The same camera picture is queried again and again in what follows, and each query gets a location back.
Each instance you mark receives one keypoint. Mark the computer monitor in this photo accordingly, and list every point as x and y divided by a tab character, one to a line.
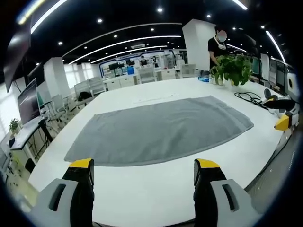
28	104

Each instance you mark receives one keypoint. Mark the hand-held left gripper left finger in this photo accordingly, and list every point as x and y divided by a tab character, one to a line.
59	208

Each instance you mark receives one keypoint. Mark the blue box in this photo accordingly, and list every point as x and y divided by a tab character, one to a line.
130	70

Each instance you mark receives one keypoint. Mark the white side desk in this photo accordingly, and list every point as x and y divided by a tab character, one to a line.
23	137

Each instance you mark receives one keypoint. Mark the white office chair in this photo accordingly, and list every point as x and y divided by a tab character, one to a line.
146	75
97	85
81	89
188	70

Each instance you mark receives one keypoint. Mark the grey towel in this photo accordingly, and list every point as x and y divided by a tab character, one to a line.
156	130

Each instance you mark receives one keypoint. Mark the black bag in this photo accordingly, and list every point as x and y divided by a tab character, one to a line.
85	95

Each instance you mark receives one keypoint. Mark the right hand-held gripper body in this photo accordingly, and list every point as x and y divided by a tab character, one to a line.
293	82

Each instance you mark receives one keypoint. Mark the blue tissue packet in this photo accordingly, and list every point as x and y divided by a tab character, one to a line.
204	79

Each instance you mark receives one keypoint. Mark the white table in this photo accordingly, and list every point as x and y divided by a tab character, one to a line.
146	189

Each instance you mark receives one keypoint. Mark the thin white strip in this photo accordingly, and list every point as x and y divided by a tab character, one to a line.
154	98

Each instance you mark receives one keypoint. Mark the small green plant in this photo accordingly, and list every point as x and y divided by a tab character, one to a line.
14	124

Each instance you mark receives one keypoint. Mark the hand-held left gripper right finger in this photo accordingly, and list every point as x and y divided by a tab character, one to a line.
227	208

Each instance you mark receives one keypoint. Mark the green potted plant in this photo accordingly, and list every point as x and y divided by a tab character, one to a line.
234	67

